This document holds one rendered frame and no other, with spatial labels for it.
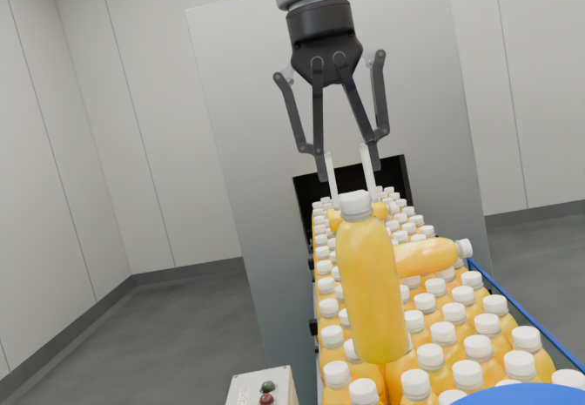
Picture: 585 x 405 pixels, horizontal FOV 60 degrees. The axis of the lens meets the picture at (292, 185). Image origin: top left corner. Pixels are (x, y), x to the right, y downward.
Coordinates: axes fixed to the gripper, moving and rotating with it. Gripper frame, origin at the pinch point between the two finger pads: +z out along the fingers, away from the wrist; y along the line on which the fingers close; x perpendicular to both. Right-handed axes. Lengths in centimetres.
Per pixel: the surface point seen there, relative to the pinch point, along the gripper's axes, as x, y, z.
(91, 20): 434, -188, -127
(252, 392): 12.2, -20.7, 32.4
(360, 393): 4.9, -4.1, 31.2
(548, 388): -18.1, 12.6, 19.3
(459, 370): 6.1, 10.1, 31.1
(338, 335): 24.3, -6.2, 31.7
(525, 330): 13.5, 22.5, 31.1
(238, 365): 233, -78, 142
